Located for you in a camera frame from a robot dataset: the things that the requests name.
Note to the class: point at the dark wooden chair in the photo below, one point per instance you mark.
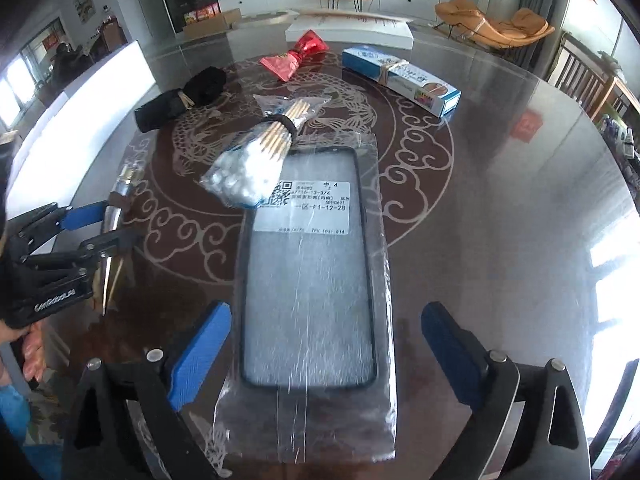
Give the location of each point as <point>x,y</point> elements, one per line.
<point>575,75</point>

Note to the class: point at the orange lounge chair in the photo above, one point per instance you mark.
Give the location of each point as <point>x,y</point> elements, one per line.
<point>520,22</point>

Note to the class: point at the wooden side table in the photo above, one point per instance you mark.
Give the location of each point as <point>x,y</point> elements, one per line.
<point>622,92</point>

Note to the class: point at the person's left hand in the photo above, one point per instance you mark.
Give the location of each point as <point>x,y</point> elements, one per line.
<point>36,355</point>

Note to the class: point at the cotton swabs pack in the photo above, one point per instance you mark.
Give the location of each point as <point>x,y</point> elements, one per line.
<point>240,175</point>

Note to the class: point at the red foil packet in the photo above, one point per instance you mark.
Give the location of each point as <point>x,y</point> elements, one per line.
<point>290,60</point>

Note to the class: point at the orange snack boxes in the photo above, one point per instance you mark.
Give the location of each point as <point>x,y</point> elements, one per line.
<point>202,14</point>

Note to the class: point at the framed wall picture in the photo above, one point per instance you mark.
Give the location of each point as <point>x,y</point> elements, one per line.
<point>84,5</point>

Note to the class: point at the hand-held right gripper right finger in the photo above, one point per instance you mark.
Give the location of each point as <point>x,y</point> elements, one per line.
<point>450,355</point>

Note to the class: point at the small black velvet pouch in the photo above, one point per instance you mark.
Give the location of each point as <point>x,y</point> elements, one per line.
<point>200,87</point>

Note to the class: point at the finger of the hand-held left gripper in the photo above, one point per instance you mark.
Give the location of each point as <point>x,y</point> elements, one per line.
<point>85,215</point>
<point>107,242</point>

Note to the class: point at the flat white box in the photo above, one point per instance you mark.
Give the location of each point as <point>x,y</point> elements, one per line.
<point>350,36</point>

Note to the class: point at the brown dining chair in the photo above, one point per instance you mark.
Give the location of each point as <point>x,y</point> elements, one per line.
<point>110,40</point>

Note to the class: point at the blue and white box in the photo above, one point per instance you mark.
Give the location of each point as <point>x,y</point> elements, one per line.
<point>415,85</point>

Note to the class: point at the cardboard box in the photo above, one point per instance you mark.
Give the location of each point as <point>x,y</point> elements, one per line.
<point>222,21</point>

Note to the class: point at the phone case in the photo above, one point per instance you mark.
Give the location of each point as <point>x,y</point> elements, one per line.
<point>310,300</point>

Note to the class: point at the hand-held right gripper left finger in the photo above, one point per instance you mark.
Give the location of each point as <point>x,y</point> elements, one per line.
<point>200,350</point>

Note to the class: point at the beige oval tray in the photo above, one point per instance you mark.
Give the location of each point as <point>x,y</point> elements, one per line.
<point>265,20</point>

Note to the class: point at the large white box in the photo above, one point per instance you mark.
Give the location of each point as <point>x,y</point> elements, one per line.
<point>85,125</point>

